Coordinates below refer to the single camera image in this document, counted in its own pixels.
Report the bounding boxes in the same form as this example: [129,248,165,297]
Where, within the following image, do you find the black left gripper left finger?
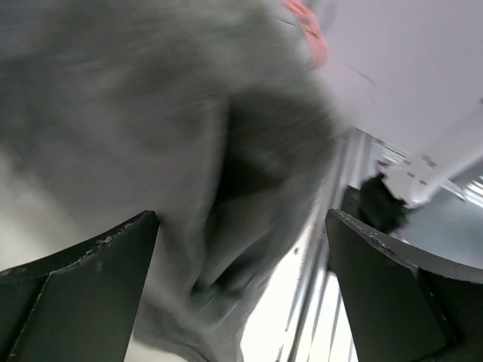
[1,211,159,362]

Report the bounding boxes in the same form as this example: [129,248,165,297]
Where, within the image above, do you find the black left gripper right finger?
[326,209,482,361]

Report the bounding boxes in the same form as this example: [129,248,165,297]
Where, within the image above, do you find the grey shorts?
[1,1,338,361]

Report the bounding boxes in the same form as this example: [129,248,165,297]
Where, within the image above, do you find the pink patterned shorts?
[282,0,328,69]

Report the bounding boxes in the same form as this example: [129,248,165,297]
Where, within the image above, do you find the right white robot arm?
[358,157,473,234]

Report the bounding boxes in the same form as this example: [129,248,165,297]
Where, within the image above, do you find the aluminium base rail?
[277,128,373,361]

